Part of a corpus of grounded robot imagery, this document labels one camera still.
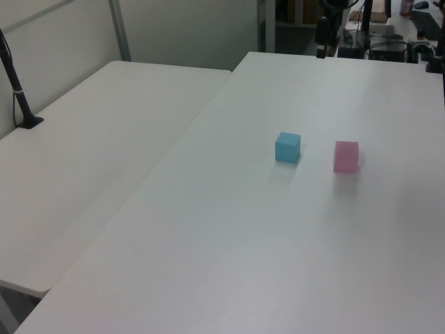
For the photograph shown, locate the black keyboard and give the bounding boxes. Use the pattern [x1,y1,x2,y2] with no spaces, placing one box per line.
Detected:
[411,9,443,42]

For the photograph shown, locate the black monitor stand pole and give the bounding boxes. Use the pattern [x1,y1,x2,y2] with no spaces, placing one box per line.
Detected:
[361,0,373,38]

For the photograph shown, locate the brown cardboard box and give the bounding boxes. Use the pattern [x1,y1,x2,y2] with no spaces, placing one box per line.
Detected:
[347,10,388,24]

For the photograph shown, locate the black electronics box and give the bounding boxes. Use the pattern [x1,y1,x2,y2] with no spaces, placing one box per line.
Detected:
[368,41,408,63]

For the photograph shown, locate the blue cube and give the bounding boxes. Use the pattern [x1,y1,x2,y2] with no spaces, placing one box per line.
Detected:
[274,131,302,164]

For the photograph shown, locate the black camera stand pole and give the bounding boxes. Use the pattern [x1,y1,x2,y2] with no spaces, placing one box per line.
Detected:
[0,27,45,130]

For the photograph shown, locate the grey metal partition post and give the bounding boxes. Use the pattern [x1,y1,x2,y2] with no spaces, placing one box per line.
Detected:
[108,0,132,63]

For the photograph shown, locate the black table clamp mount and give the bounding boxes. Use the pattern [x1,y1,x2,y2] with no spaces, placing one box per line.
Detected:
[424,30,445,74]

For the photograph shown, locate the pink cube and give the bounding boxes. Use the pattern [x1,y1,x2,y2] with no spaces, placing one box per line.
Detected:
[332,140,361,174]

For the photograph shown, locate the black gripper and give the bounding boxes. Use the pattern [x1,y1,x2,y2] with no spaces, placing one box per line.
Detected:
[316,15,330,59]

